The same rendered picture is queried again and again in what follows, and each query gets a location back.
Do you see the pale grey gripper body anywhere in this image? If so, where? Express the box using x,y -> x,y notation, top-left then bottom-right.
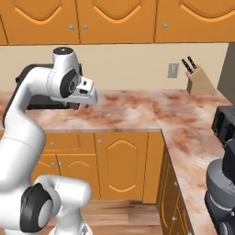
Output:
77,86 -> 99,106

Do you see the grey fridge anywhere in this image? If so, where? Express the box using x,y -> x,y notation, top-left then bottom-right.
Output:
217,42 -> 235,106

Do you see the black countertop oven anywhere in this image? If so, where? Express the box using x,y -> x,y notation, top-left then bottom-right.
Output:
15,62 -> 84,112

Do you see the orange drawer front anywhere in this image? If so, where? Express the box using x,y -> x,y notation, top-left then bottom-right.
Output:
43,131 -> 96,155

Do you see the orange base cupboard door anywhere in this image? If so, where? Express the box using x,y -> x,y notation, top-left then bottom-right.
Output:
94,131 -> 150,202
55,153 -> 101,201
30,153 -> 60,185

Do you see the wooden knife block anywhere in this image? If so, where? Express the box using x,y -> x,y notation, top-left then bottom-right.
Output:
185,64 -> 218,96

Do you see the orange base cupboard run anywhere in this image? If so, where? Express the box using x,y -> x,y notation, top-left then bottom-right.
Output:
155,142 -> 195,235

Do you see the black toaster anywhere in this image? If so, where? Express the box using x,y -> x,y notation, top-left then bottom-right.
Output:
210,105 -> 235,147

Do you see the orange wall cupboard door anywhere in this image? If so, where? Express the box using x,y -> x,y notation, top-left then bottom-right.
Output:
75,0 -> 158,45
153,0 -> 235,44
0,13 -> 9,46
0,0 -> 81,46

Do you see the grey wall socket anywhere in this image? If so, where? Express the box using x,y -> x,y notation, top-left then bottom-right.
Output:
167,62 -> 180,79

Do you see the black-handled knife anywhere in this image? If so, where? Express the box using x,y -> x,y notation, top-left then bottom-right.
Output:
181,58 -> 194,75
186,55 -> 197,70

